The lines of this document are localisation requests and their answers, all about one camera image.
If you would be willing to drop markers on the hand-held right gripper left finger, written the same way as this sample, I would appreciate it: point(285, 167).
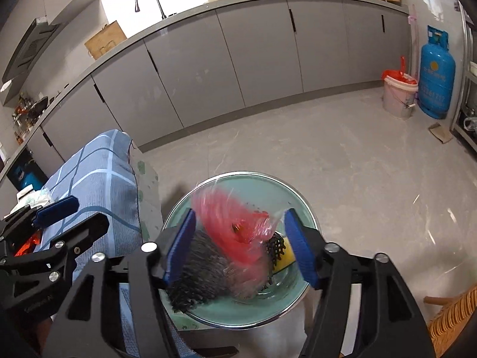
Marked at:
point(182, 246)

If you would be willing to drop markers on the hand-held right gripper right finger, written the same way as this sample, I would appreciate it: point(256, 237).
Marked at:
point(302, 250)

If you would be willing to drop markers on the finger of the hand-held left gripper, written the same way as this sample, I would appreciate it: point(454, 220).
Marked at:
point(85, 231)
point(56, 209)

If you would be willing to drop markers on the yellow sponge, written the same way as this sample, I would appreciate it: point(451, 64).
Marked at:
point(287, 255)

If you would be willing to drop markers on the black foam net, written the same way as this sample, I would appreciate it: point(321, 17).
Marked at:
point(275, 248)
point(201, 272)

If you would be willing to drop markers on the red plastic bag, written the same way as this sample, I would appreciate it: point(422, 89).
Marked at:
point(26, 246)

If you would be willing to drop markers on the pink plastic bag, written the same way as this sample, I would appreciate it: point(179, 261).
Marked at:
point(227, 223)

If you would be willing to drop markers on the mint green bin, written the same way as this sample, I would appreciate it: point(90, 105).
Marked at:
point(238, 194)

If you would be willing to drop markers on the person's left forearm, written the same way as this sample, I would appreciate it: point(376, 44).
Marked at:
point(44, 328)

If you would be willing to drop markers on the white plastic bag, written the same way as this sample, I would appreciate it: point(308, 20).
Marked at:
point(33, 197)

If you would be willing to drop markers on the blue plaid tablecloth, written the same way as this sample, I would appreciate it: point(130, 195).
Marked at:
point(93, 182)

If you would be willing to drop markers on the blue gas cylinder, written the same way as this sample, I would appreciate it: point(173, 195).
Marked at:
point(436, 82)
point(24, 175)

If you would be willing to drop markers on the green patterned table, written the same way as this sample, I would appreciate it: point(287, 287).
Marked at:
point(147, 186)

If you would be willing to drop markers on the spice rack with bottles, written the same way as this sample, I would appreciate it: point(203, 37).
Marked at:
point(26, 115)

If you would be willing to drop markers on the black wok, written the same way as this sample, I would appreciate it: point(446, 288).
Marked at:
point(39, 104)

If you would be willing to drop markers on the range hood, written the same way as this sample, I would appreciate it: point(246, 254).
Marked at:
point(26, 50)

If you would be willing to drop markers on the wicker chair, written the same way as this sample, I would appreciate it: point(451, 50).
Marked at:
point(451, 324)

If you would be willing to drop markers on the pink bucket with red liner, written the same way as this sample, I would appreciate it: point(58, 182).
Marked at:
point(397, 97)

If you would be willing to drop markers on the cardboard piece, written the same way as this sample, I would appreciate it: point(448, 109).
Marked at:
point(440, 133)

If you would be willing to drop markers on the grey kitchen counter cabinets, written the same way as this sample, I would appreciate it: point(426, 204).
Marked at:
point(223, 52)

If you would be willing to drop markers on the dark kitchen faucet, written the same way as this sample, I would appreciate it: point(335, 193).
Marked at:
point(160, 9)

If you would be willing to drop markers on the metal shelf rack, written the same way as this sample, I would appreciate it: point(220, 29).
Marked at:
point(463, 44)

